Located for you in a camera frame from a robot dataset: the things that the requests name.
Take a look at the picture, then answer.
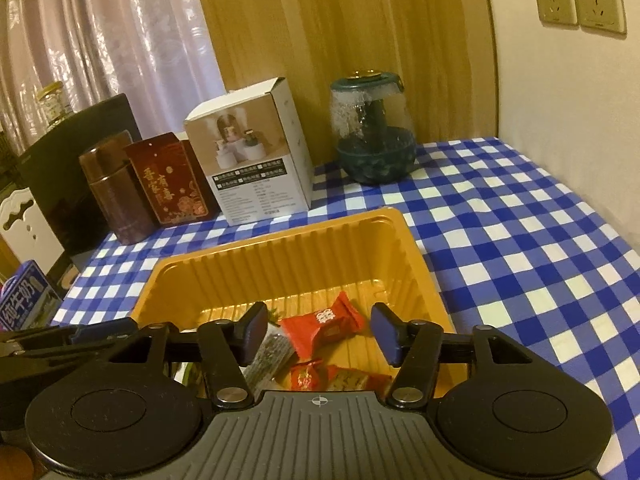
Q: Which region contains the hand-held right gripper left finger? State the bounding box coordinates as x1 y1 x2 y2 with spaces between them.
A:
107 301 269 411

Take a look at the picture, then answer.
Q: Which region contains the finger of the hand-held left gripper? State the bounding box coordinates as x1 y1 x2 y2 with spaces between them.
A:
0 345 118 431
0 319 137 358

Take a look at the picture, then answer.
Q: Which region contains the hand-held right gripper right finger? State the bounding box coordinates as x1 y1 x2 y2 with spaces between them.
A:
370 302 533 410

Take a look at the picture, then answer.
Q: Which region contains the clear packet with dark bar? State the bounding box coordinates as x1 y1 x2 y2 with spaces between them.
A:
245 322 297 396

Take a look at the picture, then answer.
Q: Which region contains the red orange snack packet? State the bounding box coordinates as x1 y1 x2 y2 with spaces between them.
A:
325 365 393 392

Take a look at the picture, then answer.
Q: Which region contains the red packet with white print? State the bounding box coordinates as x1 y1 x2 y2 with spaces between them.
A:
278 291 366 356

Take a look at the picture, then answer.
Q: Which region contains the red gold twisted candy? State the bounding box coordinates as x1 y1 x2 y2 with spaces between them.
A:
290 358 328 392

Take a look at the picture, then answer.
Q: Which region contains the orange plastic tray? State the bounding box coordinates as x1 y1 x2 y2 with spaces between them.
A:
129 206 458 401

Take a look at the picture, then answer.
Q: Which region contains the blue milk carton box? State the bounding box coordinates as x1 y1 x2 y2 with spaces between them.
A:
0 259 63 333

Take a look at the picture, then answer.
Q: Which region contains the white wooden chair back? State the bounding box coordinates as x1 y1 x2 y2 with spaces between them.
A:
0 187 66 271

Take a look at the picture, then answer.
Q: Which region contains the blue checkered tablecloth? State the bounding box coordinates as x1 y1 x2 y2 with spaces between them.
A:
50 137 640 480

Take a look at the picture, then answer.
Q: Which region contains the brown cylindrical canister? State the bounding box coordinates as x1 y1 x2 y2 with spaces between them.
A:
79 129 156 246

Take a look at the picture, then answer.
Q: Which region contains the black appliance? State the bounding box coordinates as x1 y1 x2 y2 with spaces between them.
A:
17 92 143 271

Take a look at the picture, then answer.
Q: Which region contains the dark red printed box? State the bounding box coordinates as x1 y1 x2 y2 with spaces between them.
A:
124 132 221 226

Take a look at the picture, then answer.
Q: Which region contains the white product box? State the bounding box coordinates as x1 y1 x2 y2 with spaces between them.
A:
183 77 315 226

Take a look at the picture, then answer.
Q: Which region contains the teal glass jar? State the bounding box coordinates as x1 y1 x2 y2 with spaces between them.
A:
330 71 417 184

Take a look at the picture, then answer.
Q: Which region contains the small clear glass jar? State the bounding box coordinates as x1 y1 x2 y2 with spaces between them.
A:
36 81 71 126

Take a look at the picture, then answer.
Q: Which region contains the sheer pink curtain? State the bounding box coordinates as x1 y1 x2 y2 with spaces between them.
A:
0 0 226 161

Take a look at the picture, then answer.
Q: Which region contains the wooden wall panel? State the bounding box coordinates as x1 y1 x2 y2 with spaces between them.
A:
190 0 501 146

